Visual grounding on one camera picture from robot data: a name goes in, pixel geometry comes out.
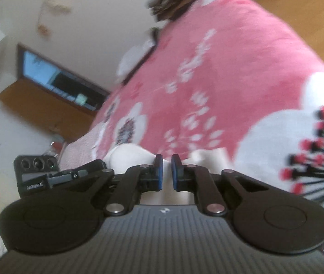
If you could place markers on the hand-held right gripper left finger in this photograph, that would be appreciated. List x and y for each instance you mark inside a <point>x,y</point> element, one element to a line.
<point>159,174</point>

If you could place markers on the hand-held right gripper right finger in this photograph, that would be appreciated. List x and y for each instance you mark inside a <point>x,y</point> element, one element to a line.
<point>175,174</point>

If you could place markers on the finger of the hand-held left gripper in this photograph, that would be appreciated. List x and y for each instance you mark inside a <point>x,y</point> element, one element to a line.
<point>92,168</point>

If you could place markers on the cream hooded sweatshirt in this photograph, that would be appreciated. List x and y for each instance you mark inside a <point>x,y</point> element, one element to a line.
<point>127,155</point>

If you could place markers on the folded white clothes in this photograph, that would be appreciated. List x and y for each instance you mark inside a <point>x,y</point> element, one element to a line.
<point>135,60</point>

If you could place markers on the pink white checked pillow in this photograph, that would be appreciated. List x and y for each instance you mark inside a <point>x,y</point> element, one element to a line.
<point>79,151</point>

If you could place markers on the brown wooden door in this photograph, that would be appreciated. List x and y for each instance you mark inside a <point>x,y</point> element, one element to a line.
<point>45,102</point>

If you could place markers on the pink floral blanket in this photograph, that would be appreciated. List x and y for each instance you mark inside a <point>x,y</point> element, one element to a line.
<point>222,77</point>

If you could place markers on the hanging wall ornament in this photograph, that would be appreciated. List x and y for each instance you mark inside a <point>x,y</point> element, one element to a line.
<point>55,5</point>

